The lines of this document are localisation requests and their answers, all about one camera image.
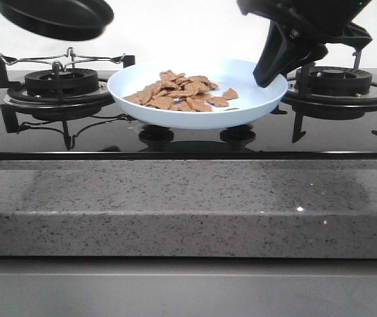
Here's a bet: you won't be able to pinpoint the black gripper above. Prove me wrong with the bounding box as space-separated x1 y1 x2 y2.
236 1 372 88

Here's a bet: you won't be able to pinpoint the light blue plate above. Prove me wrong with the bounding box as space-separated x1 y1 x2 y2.
108 59 288 129

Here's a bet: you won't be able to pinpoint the brown meat pieces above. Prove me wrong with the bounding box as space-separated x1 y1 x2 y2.
124 70 238 112

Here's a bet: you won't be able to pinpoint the black frying pan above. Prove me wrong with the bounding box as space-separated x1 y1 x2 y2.
0 0 114 41

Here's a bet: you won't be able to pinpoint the black burner without pan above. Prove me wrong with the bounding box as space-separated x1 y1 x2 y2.
282 52 377 143

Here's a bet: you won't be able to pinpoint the black glass cooktop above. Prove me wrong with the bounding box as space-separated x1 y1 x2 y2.
0 69 377 161

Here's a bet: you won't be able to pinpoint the black burner under pan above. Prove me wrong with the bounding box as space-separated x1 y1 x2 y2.
0 48 134 150

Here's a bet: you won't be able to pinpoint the grey cabinet front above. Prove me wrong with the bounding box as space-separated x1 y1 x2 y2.
0 257 377 316

